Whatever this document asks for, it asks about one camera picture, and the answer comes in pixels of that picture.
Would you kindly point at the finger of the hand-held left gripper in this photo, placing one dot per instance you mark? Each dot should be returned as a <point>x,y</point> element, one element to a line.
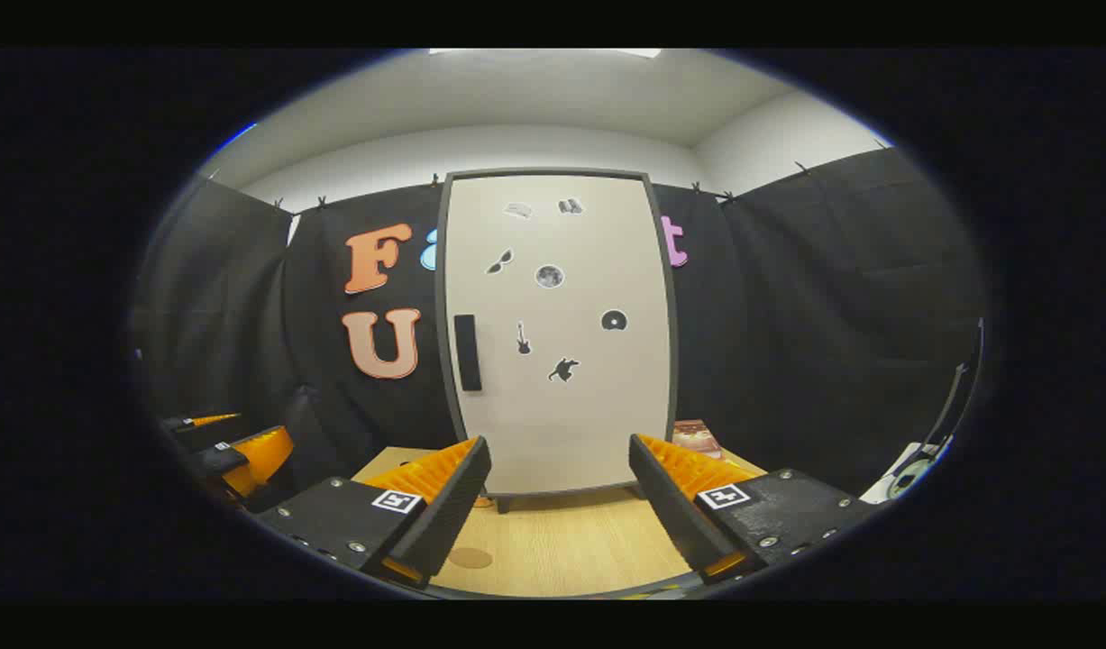
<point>196,431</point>
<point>255,460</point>

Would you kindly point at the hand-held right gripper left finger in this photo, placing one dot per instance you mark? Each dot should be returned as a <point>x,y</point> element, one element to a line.
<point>444,518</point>

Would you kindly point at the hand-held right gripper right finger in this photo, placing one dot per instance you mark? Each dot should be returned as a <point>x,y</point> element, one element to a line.
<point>670,509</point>

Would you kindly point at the brown round coaster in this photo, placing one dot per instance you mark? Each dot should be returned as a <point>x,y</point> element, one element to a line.
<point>470,558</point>

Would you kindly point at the white cabinet door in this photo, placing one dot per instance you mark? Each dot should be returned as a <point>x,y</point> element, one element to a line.
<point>562,424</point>

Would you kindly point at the grey cabinet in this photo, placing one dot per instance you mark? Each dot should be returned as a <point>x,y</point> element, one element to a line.
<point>441,288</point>

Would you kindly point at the white flat object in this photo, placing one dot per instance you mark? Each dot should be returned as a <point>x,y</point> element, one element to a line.
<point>882,487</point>

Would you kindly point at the black backdrop cloth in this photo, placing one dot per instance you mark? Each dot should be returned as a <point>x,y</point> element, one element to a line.
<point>787,315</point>

